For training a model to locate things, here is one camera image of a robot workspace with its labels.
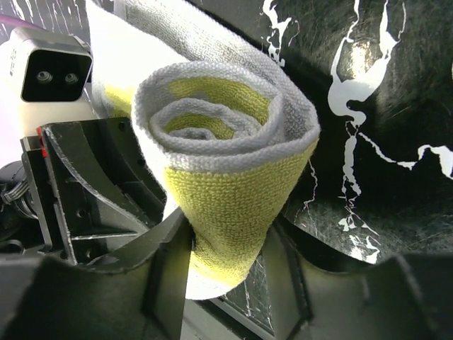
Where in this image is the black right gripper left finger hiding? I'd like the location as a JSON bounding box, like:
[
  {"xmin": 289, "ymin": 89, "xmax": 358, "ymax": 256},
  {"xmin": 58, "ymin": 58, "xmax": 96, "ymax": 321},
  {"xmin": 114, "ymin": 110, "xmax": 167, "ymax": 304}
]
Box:
[{"xmin": 1, "ymin": 210, "xmax": 192, "ymax": 339}]

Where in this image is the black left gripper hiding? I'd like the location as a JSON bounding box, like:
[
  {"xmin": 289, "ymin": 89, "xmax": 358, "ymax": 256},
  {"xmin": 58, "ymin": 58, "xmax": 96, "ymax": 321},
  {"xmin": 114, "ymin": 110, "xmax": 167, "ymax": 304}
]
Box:
[{"xmin": 1, "ymin": 118, "xmax": 165, "ymax": 265}]

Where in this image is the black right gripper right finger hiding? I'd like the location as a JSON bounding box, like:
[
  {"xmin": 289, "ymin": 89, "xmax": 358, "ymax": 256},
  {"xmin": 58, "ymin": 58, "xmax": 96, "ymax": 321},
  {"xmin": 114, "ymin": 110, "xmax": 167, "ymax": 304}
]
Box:
[{"xmin": 263, "ymin": 216, "xmax": 452, "ymax": 340}]

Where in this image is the yellow-green and grey towel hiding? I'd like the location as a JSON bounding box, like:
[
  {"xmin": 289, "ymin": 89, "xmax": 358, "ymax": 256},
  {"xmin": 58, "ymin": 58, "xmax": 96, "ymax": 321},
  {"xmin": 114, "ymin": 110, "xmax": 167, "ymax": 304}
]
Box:
[{"xmin": 86, "ymin": 1, "xmax": 320, "ymax": 300}]

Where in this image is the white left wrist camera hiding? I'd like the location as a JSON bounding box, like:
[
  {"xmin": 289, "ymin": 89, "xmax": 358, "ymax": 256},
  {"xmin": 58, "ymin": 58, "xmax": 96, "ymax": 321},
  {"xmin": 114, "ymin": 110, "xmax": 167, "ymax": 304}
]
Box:
[{"xmin": 1, "ymin": 27, "xmax": 95, "ymax": 138}]

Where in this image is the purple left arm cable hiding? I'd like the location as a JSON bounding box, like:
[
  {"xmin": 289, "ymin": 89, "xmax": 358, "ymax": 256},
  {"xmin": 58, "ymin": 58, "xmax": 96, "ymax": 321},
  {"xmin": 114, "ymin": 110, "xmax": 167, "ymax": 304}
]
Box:
[{"xmin": 0, "ymin": 12, "xmax": 40, "ymax": 29}]

